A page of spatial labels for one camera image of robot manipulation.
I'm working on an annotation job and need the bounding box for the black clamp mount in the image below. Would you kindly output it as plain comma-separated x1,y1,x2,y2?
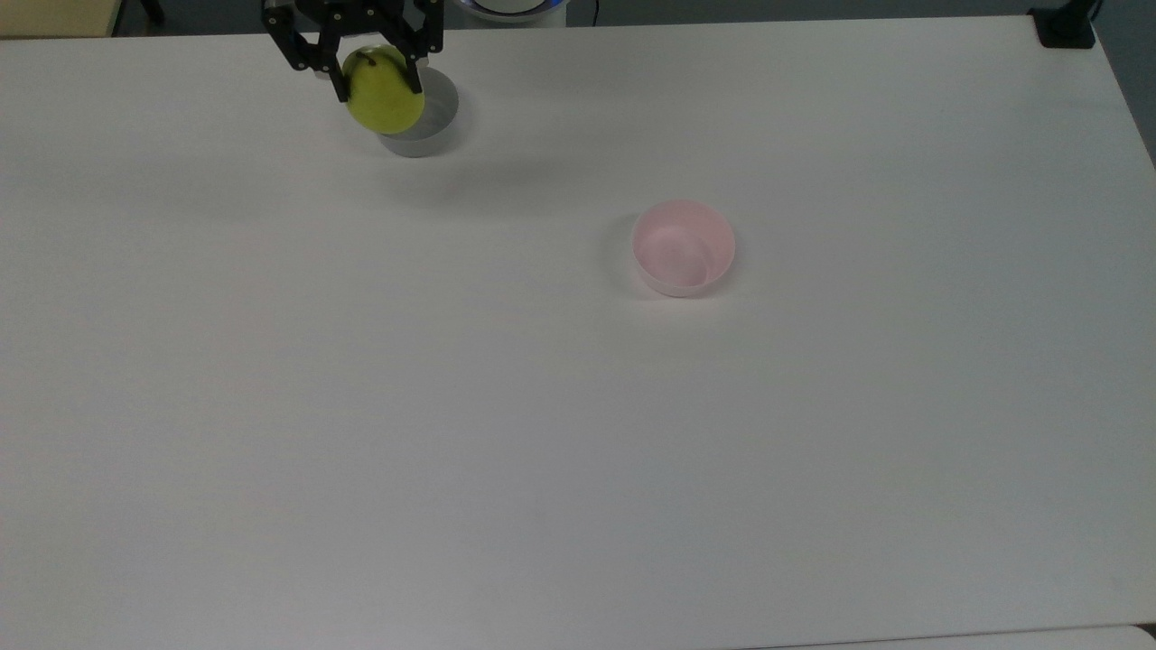
1029,0,1105,50

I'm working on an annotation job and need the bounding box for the grey bowl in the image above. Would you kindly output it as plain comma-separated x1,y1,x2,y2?
378,67,460,159

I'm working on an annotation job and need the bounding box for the pink bowl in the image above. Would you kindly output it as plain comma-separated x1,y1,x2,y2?
630,200,737,299

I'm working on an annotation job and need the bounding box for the light wooden table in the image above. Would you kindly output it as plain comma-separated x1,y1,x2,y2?
0,0,124,39

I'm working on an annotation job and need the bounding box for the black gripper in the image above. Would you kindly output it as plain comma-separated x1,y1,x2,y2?
262,0,444,103

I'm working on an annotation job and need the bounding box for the green pear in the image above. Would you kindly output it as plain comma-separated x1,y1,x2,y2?
345,45,426,136

